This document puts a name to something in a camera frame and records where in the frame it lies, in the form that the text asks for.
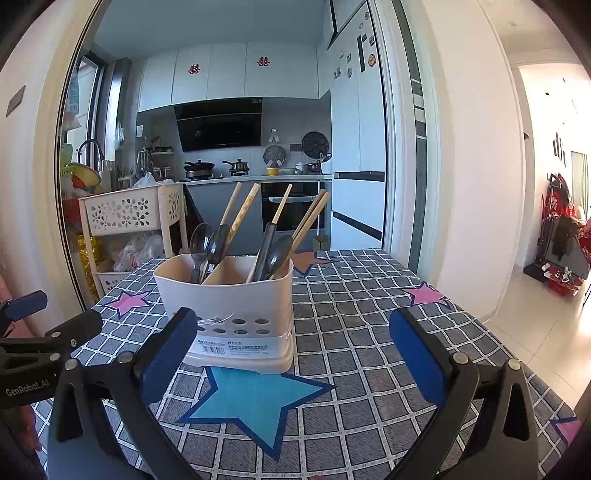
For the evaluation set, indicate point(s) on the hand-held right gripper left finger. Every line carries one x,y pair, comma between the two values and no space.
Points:
168,355

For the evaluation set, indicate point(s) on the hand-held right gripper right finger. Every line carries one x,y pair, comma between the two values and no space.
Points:
415,355

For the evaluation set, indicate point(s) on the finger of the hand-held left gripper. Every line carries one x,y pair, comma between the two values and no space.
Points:
27,304
78,327

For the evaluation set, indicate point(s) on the white plastic utensil holder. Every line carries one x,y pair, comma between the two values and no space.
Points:
244,300

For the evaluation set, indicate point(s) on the bamboo chopstick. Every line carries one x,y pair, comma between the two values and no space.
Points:
282,203
315,214
308,214
231,203

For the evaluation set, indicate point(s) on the grey checked star tablecloth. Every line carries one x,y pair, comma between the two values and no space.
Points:
360,332

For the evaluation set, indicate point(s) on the gold foil bag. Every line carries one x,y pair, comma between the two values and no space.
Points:
87,263

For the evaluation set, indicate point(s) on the clear plastic bag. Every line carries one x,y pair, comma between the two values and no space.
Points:
138,254

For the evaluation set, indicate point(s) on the red basin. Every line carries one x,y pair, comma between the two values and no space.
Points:
71,210

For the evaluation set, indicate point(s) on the white plastic basket trolley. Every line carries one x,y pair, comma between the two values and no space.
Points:
124,212

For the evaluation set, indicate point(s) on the yellow basin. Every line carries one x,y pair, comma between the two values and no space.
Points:
83,174

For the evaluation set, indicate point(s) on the small brown box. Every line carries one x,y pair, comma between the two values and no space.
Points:
321,243

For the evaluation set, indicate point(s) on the white plastic bag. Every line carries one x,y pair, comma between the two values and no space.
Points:
144,181

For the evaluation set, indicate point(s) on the grey kitchen counter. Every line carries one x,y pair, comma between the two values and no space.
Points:
221,203

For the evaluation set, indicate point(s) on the metal kitchen faucet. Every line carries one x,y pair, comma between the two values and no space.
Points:
90,144

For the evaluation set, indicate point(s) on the countertop spice rack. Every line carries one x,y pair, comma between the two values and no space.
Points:
164,164

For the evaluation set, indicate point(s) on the black wok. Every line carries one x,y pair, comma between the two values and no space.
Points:
199,168

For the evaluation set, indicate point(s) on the red and black floor clutter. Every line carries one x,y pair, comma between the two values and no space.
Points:
561,230

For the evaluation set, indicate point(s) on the black built-in oven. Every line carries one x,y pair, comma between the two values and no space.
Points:
300,194

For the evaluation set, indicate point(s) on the metal pot with lid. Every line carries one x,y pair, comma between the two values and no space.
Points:
238,167

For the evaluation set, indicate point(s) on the white rice cooker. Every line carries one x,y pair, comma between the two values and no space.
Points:
326,165

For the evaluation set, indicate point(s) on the blue white hanging bag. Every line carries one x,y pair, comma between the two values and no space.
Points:
75,97

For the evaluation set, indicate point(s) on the white refrigerator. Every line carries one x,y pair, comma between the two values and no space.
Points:
358,138

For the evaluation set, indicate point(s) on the grey round hanging rack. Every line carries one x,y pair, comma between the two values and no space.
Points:
274,155

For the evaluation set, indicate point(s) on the black round hanging rack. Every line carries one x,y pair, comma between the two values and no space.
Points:
315,144

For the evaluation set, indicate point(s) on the black range hood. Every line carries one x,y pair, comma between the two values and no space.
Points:
219,124

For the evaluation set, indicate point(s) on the red paper decal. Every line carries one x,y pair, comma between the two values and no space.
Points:
194,69
263,61

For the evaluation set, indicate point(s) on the white upper kitchen cabinets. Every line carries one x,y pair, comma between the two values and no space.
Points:
231,74

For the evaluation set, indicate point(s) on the group of fridge magnets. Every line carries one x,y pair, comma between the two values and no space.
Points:
360,50

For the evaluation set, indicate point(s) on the grey wall switch plate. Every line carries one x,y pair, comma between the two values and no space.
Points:
17,100

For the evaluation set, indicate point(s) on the sliding door frame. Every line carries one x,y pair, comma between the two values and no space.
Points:
411,138

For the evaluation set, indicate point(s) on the dark wall hanging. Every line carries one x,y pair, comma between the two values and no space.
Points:
559,150

